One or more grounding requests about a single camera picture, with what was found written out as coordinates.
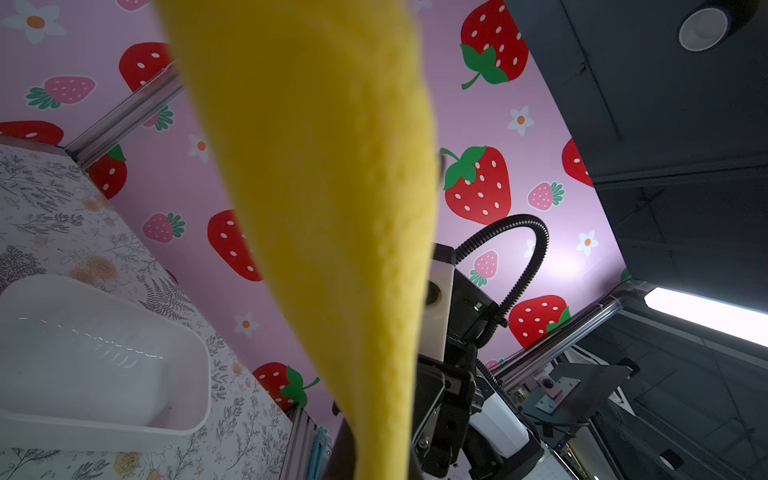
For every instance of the long ceiling light strip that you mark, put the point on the long ceiling light strip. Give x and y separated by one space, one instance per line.
737 321

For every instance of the round ceiling lamp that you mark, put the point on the round ceiling lamp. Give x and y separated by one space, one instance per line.
704 29

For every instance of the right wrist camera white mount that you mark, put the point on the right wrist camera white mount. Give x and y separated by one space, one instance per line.
435 318

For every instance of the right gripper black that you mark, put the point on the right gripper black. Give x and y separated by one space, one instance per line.
443 404

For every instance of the teal utility knife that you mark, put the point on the teal utility knife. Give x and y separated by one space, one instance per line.
317 454

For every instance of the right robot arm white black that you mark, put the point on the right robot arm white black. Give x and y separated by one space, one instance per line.
499 443

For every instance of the white plastic tray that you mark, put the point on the white plastic tray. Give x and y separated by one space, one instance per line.
84 370

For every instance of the yellow paper napkin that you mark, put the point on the yellow paper napkin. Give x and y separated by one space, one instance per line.
322 126

